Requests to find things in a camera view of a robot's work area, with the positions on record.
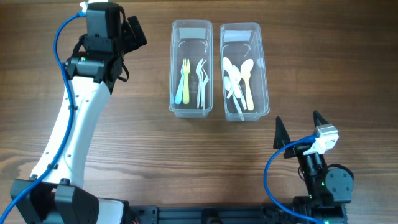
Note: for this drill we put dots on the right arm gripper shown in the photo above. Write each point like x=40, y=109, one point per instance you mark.
x=281, y=137

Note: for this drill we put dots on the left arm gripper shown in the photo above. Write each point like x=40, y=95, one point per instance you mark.
x=132, y=43

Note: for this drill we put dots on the yellow plastic fork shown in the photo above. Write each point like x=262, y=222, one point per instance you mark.
x=186, y=72

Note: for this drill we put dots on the white plastic fork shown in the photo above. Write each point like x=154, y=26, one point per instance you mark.
x=198, y=72
x=202, y=85
x=205, y=82

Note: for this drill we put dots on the light blue plastic fork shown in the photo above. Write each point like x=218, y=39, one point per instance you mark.
x=179, y=93

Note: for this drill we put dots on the yellow plastic spoon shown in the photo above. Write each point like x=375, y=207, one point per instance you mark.
x=249, y=100

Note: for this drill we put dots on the white plastic spoon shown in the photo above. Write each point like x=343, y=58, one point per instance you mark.
x=229, y=88
x=227, y=65
x=237, y=89
x=246, y=66

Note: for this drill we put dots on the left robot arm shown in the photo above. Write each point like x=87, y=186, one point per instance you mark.
x=54, y=191

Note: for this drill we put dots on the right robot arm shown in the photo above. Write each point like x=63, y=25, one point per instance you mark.
x=329, y=186

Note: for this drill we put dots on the right clear plastic container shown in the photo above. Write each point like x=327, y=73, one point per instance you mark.
x=239, y=42

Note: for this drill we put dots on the clear plastic container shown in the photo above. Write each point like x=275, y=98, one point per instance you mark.
x=193, y=40
x=239, y=42

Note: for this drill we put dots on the left clear plastic container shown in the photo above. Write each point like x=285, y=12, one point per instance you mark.
x=193, y=40

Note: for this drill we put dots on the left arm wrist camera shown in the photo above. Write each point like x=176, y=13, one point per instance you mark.
x=84, y=5

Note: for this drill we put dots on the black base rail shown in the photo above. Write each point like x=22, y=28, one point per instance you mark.
x=260, y=214

